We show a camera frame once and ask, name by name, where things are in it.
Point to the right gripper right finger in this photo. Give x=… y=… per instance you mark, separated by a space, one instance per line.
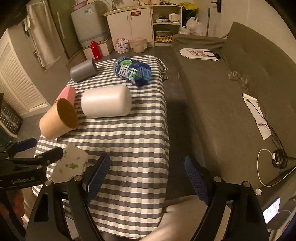
x=246 y=221

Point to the grey-green sofa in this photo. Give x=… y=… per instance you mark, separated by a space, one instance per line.
x=233 y=147

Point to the blue green drink bottle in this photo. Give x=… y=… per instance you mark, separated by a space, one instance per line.
x=135 y=72

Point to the white cloth on sofa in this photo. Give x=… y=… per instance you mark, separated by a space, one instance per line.
x=252 y=104

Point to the white packaged goods bag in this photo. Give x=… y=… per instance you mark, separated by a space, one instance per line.
x=122 y=46

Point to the grey plastic cup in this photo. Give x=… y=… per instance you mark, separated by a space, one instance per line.
x=83 y=70

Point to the white leaf-patterned paper cup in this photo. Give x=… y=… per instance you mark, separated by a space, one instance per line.
x=73 y=163

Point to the pink basin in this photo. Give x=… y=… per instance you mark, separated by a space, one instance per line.
x=79 y=4

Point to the lit device screen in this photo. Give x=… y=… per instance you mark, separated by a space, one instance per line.
x=271 y=211

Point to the white louvered wardrobe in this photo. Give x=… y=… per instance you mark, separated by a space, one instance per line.
x=16 y=85

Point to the black metal storage case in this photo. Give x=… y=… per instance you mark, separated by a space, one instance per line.
x=11 y=122

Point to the white plastic cup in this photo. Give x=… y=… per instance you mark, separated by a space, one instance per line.
x=103 y=102

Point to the white plastic shopping bag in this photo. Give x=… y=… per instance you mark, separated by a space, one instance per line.
x=192 y=27

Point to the hanging white towel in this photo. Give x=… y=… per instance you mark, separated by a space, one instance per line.
x=43 y=32

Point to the white sink cabinet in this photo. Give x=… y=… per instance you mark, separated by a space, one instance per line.
x=130 y=23

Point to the red thermos bottle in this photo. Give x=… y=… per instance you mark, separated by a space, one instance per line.
x=95 y=51

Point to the white washing machine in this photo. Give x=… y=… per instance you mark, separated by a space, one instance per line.
x=90 y=24

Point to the white open shelf unit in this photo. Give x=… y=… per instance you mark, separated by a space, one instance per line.
x=166 y=20

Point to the black door handle lock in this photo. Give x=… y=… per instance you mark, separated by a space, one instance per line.
x=218 y=4

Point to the pink faceted cup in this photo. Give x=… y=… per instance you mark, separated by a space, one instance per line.
x=68 y=93

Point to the white platform box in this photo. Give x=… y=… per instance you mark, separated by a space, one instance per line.
x=105 y=48

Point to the yellow egg tray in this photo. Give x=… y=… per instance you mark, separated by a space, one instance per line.
x=167 y=39

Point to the grey white checkered tablecloth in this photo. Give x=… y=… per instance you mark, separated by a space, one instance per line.
x=130 y=201

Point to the small pink-lined trash bin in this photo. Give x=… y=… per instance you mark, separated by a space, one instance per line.
x=139 y=45

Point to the brown kraft paper cup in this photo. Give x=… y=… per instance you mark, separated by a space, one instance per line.
x=60 y=119

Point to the yellow cloth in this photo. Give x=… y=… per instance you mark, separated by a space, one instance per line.
x=188 y=6

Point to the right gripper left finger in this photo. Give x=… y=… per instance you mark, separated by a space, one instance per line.
x=48 y=221

